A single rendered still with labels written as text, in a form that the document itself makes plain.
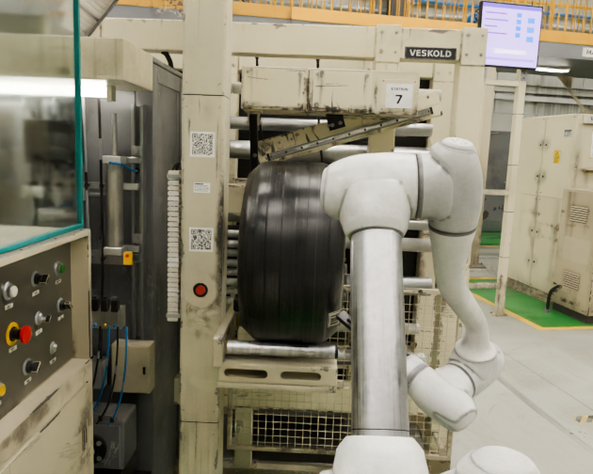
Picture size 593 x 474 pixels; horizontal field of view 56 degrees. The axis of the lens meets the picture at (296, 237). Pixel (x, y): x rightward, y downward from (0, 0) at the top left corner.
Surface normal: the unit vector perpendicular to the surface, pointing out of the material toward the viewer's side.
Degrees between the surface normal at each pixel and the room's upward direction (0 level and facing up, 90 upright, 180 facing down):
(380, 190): 67
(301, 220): 62
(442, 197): 107
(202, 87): 90
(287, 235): 72
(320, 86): 90
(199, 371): 90
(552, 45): 90
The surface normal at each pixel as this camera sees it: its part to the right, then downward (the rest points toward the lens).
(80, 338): -0.03, 0.14
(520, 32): 0.19, 0.15
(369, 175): -0.13, -0.30
